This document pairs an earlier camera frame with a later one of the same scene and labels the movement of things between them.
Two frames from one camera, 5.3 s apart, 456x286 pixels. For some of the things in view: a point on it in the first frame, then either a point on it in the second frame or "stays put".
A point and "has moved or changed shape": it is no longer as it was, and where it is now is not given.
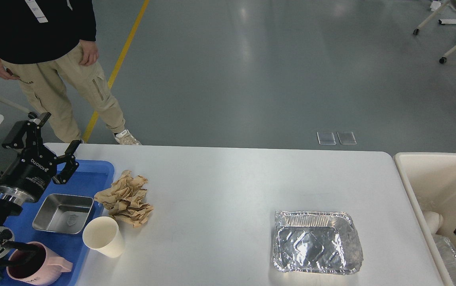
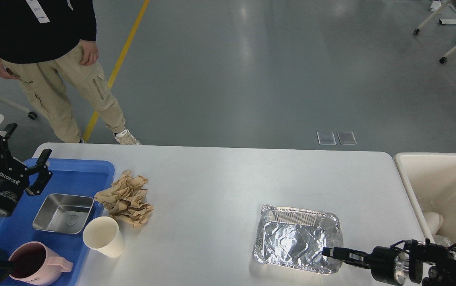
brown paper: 125,199 stays put
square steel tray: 64,213 stays put
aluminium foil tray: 316,241 has moved or changed shape
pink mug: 38,267 stays put
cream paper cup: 102,234 stays put
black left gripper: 33,170 to 2,184
